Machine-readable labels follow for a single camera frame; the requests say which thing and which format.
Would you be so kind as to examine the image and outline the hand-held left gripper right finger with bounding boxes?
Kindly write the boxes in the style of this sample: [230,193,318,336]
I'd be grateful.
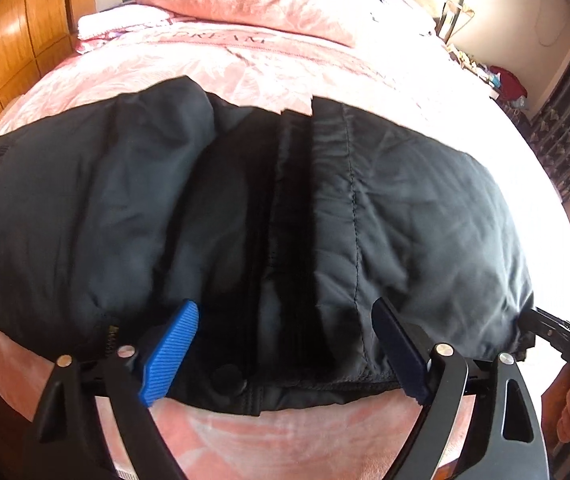
[371,299,550,480]

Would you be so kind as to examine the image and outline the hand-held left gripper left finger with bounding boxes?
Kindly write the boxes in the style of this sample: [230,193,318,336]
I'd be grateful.
[30,299,200,480]

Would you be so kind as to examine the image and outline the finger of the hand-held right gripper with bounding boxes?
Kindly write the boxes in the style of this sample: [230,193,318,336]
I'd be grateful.
[517,307,570,350]

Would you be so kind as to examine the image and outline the black padded pants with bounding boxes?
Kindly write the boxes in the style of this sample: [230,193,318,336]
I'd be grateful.
[0,76,536,417]

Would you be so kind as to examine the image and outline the pink floral bed cover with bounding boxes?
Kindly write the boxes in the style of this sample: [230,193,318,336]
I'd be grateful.
[0,7,570,480]

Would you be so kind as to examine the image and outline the red cloth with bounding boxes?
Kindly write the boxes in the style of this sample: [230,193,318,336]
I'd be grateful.
[487,65,528,102]

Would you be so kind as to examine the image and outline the cluttered side table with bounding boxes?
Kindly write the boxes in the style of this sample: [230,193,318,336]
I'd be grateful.
[447,42,530,111]

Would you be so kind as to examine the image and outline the white knitted folded blanket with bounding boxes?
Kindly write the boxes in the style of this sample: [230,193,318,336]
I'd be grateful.
[77,5,172,41]

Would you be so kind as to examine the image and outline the wooden wardrobe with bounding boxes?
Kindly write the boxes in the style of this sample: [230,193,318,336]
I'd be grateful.
[0,0,97,167]

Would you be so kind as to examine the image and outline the white patterned pillow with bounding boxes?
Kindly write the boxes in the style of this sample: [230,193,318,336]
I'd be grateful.
[378,0,438,31]

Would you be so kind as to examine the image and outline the pink floral pillow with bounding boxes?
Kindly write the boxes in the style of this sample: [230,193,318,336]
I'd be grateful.
[132,0,384,47]

